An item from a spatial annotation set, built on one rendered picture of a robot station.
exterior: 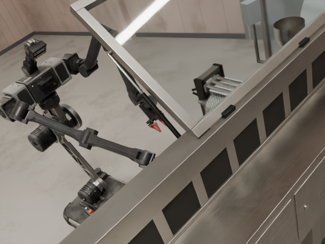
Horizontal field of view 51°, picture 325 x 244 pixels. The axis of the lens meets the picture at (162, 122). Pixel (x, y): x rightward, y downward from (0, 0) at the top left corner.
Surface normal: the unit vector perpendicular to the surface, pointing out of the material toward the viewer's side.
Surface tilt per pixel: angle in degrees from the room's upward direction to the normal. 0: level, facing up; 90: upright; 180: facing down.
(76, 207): 0
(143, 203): 90
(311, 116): 0
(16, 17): 90
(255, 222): 0
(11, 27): 90
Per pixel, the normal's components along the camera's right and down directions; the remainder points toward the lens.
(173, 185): 0.66, 0.27
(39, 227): -0.29, -0.77
